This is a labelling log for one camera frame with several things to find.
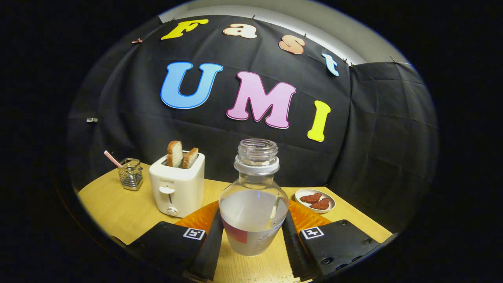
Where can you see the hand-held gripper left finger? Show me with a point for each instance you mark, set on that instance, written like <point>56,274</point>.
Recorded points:
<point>210,251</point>

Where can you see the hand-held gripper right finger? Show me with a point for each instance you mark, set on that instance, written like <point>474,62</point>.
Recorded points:
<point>294,251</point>

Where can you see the clear plastic juice bottle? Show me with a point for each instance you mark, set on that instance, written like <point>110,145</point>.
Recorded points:
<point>253,220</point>

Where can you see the white round plate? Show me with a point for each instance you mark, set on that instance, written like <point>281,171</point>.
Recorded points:
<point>302,206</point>

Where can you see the red meat piece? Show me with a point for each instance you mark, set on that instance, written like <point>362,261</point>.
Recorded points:
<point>320,204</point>
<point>311,197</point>

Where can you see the white toaster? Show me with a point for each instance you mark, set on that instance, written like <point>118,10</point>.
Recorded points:
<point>177,188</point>

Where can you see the toast slice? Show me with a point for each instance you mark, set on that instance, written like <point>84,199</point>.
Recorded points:
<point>190,158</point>
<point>175,154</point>

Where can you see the wooden table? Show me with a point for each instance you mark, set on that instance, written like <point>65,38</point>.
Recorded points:
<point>118,212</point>

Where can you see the pink striped straw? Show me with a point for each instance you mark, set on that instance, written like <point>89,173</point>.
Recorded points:
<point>112,158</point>

